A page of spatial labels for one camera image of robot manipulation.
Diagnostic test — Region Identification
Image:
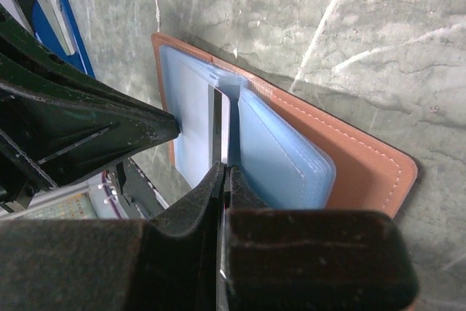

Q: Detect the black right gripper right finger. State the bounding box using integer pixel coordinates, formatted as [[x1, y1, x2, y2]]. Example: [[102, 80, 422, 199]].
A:
[[221, 167, 419, 310]]

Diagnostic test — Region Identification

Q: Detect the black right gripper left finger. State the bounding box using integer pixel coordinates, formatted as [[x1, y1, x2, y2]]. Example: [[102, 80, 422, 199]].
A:
[[1, 163, 225, 310]]

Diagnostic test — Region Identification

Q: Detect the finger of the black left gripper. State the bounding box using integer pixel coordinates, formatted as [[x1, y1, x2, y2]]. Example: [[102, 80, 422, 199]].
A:
[[1, 89, 180, 213], [1, 7, 180, 133]]

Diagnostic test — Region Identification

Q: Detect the tan leather card holder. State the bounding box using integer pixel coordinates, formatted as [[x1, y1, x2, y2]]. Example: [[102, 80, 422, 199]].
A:
[[151, 33, 418, 217]]

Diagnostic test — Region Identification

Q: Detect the blue black lighter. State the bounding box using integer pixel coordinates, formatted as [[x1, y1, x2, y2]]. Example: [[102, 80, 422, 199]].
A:
[[12, 0, 95, 78]]

